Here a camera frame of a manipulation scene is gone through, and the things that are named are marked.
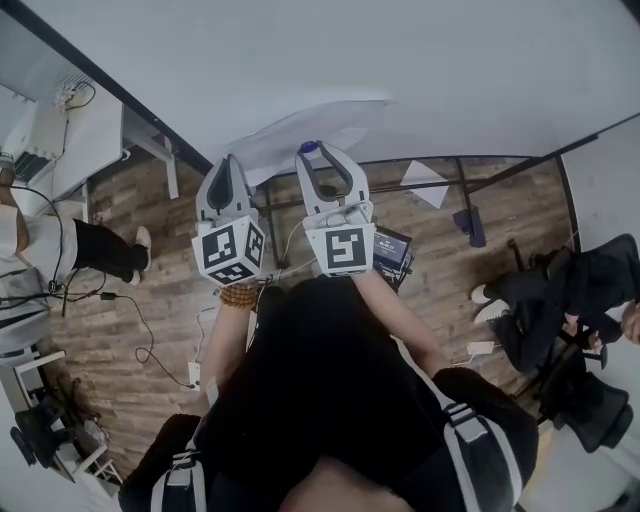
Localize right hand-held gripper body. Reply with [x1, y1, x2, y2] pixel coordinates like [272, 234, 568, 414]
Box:
[302, 200, 377, 280]

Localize flat white sheet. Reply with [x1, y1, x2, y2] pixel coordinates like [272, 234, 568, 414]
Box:
[399, 158, 450, 211]

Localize person's right forearm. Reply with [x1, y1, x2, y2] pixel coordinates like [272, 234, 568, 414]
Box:
[351, 272, 450, 374]

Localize wooden bead bracelet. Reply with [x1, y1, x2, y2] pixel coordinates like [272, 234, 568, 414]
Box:
[217, 281, 262, 310]

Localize grey backpack strap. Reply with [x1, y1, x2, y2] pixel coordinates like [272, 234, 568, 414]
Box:
[441, 401, 525, 512]
[149, 448, 207, 512]

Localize person's black top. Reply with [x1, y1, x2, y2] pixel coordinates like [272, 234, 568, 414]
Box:
[118, 275, 541, 512]

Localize black floor cable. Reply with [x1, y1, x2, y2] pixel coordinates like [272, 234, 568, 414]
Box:
[49, 272, 202, 391]

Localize black office chair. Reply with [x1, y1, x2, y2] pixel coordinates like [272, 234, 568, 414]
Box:
[8, 394, 74, 472]
[509, 233, 635, 454]

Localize person's left forearm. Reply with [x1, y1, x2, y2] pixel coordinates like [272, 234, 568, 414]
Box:
[198, 282, 262, 404]

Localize small black display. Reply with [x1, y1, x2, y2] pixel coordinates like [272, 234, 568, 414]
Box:
[372, 224, 415, 282]

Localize purple cloth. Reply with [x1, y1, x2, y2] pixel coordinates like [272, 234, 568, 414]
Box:
[451, 204, 488, 249]

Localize white desk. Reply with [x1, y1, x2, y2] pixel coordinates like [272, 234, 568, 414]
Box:
[0, 79, 180, 221]

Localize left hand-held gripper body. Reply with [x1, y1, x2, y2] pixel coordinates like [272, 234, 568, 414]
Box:
[190, 208, 268, 289]

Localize white window blinds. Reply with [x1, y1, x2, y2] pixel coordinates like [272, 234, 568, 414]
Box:
[0, 9, 99, 109]

